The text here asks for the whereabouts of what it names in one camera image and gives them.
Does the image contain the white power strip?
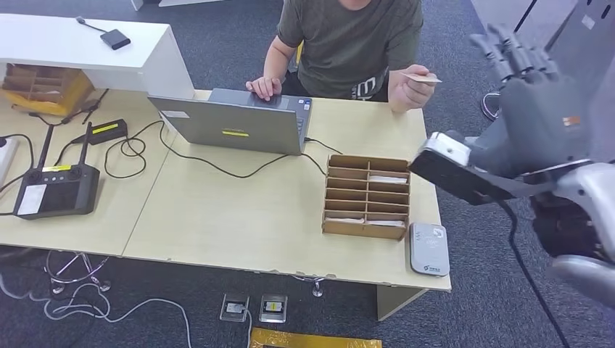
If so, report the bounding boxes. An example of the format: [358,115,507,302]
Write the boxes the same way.
[0,138,18,186]

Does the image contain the person's right hand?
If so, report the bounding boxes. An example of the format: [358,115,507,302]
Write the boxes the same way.
[246,76,284,102]

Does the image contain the grey laptop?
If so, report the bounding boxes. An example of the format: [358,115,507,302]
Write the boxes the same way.
[147,88,313,156]

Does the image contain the chrome stool foot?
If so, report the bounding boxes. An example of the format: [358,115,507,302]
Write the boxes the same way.
[292,274,328,299]

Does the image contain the white floor cable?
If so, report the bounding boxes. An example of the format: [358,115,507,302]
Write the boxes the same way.
[0,275,193,348]

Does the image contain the black power adapter yellow label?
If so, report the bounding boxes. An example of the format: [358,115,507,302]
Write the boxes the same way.
[70,118,129,146]

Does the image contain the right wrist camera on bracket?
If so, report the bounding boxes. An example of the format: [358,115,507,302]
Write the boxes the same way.
[407,130,529,207]

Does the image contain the black laptop power cable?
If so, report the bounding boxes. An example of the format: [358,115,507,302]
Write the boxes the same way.
[103,120,343,180]

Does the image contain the person's left hand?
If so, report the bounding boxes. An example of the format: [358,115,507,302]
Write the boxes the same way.
[395,65,438,110]

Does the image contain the yellow wrapped package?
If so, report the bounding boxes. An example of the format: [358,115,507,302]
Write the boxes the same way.
[249,327,384,348]

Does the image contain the person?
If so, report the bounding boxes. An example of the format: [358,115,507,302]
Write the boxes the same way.
[246,0,442,115]

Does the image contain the wooden organiser in yellow wrap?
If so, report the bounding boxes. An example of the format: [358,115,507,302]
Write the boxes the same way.
[1,63,95,117]

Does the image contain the ID card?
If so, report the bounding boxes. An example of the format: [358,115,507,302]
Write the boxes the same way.
[400,72,442,86]

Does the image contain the thin black cable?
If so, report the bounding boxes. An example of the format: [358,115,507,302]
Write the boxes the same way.
[28,88,110,127]

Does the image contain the chrome stool base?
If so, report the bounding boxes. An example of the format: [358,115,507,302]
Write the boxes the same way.
[44,250,112,295]

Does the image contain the white raised counter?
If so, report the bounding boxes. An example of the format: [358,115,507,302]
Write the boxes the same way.
[0,12,196,100]

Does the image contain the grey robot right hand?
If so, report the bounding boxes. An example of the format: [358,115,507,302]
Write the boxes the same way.
[468,22,595,178]

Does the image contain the black looped cable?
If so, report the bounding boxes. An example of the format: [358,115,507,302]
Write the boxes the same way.
[0,133,36,193]

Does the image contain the grey card reader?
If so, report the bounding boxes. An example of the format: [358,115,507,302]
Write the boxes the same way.
[409,222,451,278]

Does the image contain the wooden card organiser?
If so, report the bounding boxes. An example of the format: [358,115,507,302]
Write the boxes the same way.
[321,154,411,241]

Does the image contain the black remote controller with antennas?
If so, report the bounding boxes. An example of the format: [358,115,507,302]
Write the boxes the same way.
[12,122,101,221]

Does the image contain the white furniture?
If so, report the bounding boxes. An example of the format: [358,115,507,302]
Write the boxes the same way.
[129,0,227,12]

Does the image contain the floor socket with white plug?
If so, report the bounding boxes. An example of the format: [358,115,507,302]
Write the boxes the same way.
[219,294,251,323]

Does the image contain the floor socket with yellow label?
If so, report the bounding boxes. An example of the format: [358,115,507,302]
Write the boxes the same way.
[258,294,289,324]

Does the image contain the grey hub cable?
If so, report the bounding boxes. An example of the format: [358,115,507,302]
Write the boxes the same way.
[75,16,107,33]

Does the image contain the black hub box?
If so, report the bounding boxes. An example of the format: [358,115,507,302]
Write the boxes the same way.
[99,28,131,51]

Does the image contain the chrome stanchion base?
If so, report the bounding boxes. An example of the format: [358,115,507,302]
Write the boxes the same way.
[482,92,503,122]

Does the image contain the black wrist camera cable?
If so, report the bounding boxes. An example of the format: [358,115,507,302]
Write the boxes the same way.
[497,200,574,348]

